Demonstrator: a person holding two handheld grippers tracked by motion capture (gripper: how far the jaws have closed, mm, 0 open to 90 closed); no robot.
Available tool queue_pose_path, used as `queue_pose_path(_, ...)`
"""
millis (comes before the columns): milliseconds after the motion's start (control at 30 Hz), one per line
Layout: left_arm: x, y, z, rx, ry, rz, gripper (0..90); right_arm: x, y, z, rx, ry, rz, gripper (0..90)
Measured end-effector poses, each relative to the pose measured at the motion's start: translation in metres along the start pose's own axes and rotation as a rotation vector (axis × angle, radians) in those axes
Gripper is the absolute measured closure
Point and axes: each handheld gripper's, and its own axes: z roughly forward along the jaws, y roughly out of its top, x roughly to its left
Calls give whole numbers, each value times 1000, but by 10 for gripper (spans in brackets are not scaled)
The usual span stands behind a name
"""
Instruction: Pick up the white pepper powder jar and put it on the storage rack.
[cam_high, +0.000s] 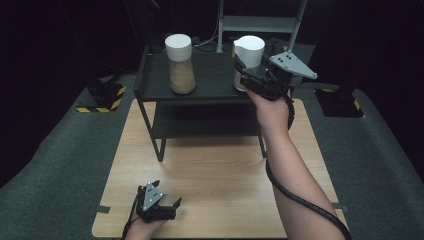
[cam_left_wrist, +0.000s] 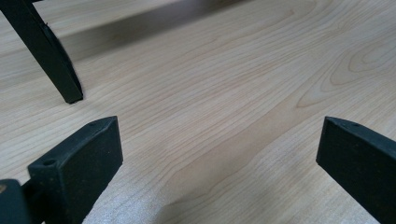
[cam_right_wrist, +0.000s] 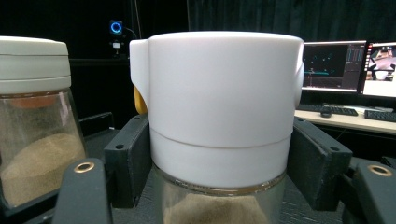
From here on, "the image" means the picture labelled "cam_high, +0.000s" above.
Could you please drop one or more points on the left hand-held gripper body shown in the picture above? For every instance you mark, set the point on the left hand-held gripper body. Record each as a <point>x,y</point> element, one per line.
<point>151,200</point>

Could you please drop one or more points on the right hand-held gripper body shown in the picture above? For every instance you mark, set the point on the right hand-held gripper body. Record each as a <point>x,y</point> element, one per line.
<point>286,65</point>

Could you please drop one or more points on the white spout lid jar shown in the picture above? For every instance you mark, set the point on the white spout lid jar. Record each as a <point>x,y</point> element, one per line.
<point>249,50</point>

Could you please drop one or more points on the black two-tier shelf rack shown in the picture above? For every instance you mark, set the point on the black two-tier shelf rack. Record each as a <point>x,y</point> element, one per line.
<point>213,86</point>

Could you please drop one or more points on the round white lid jar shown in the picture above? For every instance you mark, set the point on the round white lid jar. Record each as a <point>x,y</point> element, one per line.
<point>179,50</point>

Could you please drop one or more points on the person's left hand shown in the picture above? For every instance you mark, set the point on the person's left hand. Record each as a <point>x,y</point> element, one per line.
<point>146,226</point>

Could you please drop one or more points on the person's right hand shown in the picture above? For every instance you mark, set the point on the person's right hand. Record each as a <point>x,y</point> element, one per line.
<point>273,113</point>

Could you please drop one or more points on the grey metal stand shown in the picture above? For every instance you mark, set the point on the grey metal stand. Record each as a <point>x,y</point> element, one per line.
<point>258,24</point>

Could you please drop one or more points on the grey tape piece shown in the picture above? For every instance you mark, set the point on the grey tape piece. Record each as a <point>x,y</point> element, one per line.
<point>340,207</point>
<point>101,209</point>

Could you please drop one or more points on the black yellow striped stand base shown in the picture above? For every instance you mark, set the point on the black yellow striped stand base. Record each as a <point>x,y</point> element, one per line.
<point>340,103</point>
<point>105,95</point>

